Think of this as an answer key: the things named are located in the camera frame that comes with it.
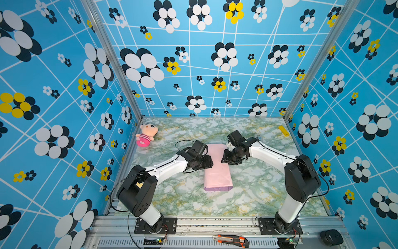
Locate black computer mouse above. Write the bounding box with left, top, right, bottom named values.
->
left=320, top=229, right=344, bottom=247

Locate yellow tape piece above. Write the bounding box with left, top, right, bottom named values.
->
left=278, top=126, right=290, bottom=137

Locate pink plush doll toy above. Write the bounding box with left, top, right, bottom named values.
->
left=136, top=123, right=159, bottom=147

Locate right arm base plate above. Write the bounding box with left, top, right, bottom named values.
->
left=255, top=217, right=303, bottom=236

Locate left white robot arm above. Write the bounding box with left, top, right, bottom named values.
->
left=116, top=140, right=214, bottom=230

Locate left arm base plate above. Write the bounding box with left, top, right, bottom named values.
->
left=134, top=215, right=177, bottom=235

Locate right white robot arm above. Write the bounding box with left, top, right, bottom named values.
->
left=221, top=130, right=321, bottom=233

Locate purple wrapping paper sheet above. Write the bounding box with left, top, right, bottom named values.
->
left=204, top=144, right=233, bottom=192

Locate red black utility knife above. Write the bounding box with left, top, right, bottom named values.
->
left=212, top=234, right=249, bottom=248

